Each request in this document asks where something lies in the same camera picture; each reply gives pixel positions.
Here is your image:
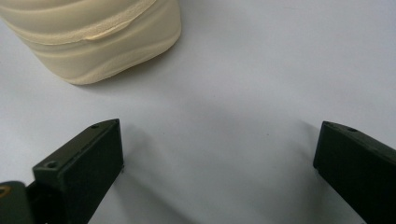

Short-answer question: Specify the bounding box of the cream clog shoe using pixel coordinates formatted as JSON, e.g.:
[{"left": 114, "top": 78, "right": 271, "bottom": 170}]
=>
[{"left": 0, "top": 0, "right": 182, "bottom": 86}]

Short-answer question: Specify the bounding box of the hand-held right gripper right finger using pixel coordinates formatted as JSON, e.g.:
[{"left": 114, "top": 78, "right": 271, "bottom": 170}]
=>
[{"left": 313, "top": 120, "right": 396, "bottom": 224}]

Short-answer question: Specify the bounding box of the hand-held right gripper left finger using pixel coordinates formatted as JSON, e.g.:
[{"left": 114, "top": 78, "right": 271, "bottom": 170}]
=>
[{"left": 32, "top": 118, "right": 125, "bottom": 224}]

